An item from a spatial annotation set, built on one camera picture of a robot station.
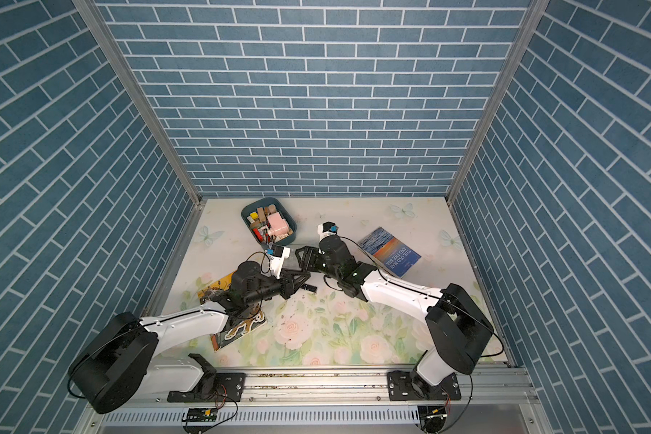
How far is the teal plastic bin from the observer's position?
105 cm

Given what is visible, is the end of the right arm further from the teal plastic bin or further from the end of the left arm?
the teal plastic bin

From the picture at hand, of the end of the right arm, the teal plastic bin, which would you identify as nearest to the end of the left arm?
the end of the right arm
